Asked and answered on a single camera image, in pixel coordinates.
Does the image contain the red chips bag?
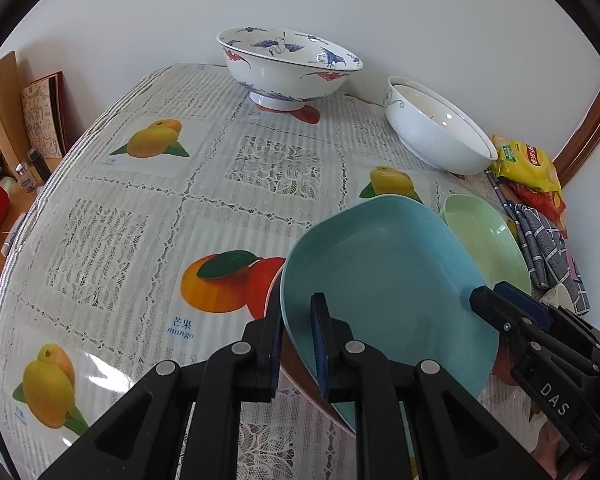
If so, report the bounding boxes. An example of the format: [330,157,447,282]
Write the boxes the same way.
[505,180,568,231]

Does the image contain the small black bottle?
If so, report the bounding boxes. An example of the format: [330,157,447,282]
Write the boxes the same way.
[27,147,52,184]

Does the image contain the light green plate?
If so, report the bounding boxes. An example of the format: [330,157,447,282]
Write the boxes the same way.
[439,193,532,297]

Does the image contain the fruit printed lace tablecloth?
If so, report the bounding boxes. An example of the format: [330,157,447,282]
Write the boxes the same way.
[0,62,581,480]

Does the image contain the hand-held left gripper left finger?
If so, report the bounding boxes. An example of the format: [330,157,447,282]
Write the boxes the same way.
[40,316,284,480]

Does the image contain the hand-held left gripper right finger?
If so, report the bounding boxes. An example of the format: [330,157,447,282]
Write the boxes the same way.
[310,292,536,480]

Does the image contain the large crane patterned porcelain bowl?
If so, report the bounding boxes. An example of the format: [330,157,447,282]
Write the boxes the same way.
[216,26,365,112]

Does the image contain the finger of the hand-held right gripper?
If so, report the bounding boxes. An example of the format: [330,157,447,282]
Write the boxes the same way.
[469,285,556,361]
[494,281,600,358]

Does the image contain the person's right hand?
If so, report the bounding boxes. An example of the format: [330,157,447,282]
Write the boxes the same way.
[532,430,581,480]

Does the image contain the brown wooden door frame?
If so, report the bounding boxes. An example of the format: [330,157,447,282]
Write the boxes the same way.
[552,72,600,184]

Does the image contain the patterned booklet with red edge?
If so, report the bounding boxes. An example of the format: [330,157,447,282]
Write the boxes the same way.
[21,71,69,159]

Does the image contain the yellow chips bag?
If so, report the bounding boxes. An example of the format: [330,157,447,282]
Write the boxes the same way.
[490,134,563,195]

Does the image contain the wooden cutting board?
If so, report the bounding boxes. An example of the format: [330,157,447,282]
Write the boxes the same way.
[0,50,31,181]

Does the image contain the white bowl with grey scrolls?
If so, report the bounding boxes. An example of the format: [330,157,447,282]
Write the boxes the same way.
[384,76,499,176]

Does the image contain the grey checked cloth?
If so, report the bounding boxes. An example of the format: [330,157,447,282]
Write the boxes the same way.
[485,170,593,317]

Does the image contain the white flower outlined bowl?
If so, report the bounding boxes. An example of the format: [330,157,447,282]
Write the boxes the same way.
[540,282,573,307]

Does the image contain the small glass shaker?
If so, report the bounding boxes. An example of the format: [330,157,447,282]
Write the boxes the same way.
[15,162,37,194]

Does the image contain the light blue plate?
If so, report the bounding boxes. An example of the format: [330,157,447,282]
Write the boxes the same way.
[280,194,501,433]

